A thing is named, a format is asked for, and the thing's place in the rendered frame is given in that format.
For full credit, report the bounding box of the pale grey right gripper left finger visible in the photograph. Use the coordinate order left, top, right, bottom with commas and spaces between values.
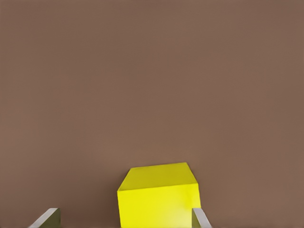
28, 208, 61, 228

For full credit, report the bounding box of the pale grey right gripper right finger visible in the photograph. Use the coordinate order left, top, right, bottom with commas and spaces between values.
191, 208, 212, 228

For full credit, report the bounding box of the yellow square block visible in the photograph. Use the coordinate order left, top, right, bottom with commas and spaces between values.
116, 162, 201, 228

